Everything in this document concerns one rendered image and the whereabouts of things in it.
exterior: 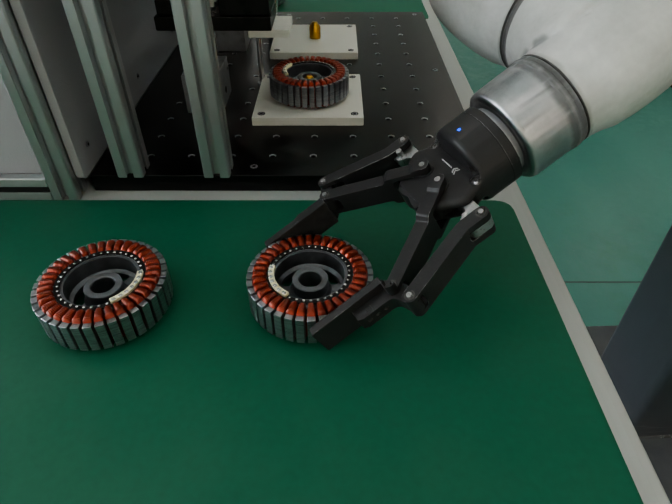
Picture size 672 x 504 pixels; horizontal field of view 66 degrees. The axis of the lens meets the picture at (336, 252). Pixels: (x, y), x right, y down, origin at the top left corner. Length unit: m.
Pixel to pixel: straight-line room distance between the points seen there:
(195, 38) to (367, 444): 0.40
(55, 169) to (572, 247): 1.56
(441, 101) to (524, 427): 0.51
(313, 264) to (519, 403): 0.21
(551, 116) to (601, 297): 1.30
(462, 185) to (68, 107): 0.43
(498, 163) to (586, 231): 1.53
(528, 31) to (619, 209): 1.65
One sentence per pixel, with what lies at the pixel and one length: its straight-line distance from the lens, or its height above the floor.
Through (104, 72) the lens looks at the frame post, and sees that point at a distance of 0.60.
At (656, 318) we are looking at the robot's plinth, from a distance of 1.23.
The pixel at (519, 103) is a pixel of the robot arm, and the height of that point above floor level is 0.92.
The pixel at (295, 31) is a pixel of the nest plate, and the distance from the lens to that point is 1.04.
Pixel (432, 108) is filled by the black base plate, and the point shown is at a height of 0.77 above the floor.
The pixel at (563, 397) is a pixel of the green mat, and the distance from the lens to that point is 0.45.
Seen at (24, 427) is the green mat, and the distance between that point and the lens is 0.46.
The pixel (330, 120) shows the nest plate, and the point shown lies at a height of 0.78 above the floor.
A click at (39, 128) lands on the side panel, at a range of 0.65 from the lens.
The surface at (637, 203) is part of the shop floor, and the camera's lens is 2.19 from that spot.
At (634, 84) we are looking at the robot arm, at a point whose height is 0.93.
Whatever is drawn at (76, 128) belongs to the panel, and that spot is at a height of 0.83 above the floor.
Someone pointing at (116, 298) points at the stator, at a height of 0.79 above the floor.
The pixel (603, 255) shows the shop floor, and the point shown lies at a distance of 1.88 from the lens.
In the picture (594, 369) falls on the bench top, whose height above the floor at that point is 0.75.
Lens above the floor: 1.10
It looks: 41 degrees down
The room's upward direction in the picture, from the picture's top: straight up
